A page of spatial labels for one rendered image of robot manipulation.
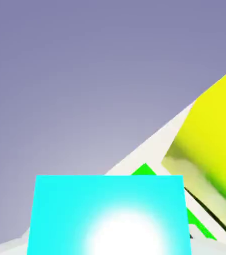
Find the small cyan cube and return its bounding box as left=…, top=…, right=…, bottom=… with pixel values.
left=26, top=175, right=192, bottom=255

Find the small green cube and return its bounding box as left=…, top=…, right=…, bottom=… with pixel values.
left=130, top=162, right=218, bottom=241

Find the large yellow box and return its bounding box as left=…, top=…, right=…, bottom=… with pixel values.
left=161, top=63, right=226, bottom=247

